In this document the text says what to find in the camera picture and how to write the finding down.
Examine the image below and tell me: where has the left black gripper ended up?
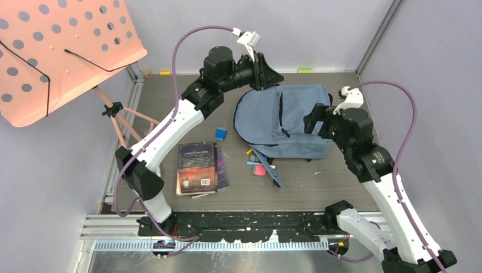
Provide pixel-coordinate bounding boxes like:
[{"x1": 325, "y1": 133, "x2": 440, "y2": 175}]
[{"x1": 219, "y1": 51, "x2": 284, "y2": 93}]

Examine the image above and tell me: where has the light blue backpack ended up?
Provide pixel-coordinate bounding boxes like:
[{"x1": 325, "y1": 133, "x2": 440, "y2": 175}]
[{"x1": 233, "y1": 84, "x2": 333, "y2": 187}]

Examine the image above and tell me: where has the blue white pen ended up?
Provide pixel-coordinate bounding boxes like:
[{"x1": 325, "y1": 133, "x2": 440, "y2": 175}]
[{"x1": 247, "y1": 161, "x2": 276, "y2": 169}]

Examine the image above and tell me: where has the pink eraser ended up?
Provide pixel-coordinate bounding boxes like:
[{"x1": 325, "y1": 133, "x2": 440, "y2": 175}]
[{"x1": 252, "y1": 164, "x2": 267, "y2": 176}]

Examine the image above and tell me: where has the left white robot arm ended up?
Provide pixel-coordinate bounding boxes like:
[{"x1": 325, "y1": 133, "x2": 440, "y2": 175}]
[{"x1": 115, "y1": 46, "x2": 284, "y2": 235}]

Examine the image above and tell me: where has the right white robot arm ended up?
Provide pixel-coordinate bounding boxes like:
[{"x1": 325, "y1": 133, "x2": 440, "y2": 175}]
[{"x1": 303, "y1": 103, "x2": 457, "y2": 272}]

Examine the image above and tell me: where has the blue pencil sharpener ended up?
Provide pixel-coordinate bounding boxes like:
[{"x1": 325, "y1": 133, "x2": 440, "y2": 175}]
[{"x1": 215, "y1": 127, "x2": 227, "y2": 140}]

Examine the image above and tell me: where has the purple cover book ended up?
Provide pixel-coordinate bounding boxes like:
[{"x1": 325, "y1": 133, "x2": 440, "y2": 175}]
[{"x1": 215, "y1": 144, "x2": 230, "y2": 192}]

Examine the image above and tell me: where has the dark sunset cover book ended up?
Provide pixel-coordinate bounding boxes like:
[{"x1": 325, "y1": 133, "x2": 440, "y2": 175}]
[{"x1": 176, "y1": 142, "x2": 218, "y2": 196}]

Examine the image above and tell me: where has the pink perforated music stand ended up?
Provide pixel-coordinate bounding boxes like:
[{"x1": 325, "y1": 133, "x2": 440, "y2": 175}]
[{"x1": 1, "y1": 1, "x2": 147, "y2": 127}]

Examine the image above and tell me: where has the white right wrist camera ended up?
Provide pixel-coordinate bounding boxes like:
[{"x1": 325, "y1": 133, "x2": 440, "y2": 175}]
[{"x1": 333, "y1": 86, "x2": 364, "y2": 114}]

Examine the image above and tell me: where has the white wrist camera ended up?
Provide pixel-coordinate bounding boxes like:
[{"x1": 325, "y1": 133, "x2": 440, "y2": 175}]
[
  {"x1": 333, "y1": 86, "x2": 364, "y2": 114},
  {"x1": 236, "y1": 31, "x2": 260, "y2": 61}
]

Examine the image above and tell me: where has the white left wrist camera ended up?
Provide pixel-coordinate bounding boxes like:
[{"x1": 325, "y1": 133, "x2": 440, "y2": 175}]
[{"x1": 236, "y1": 31, "x2": 260, "y2": 61}]

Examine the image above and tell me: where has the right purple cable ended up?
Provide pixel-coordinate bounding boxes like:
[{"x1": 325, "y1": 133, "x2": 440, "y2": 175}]
[{"x1": 348, "y1": 80, "x2": 449, "y2": 273}]

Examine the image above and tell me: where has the purple cable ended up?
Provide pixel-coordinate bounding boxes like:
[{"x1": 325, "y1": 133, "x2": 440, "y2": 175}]
[
  {"x1": 348, "y1": 80, "x2": 449, "y2": 273},
  {"x1": 112, "y1": 25, "x2": 242, "y2": 243}
]

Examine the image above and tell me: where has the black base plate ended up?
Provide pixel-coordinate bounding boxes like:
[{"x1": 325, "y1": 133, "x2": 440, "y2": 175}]
[{"x1": 137, "y1": 211, "x2": 349, "y2": 246}]

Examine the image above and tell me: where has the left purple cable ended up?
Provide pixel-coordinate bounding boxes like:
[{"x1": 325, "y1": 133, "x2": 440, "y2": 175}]
[{"x1": 112, "y1": 25, "x2": 242, "y2": 243}]

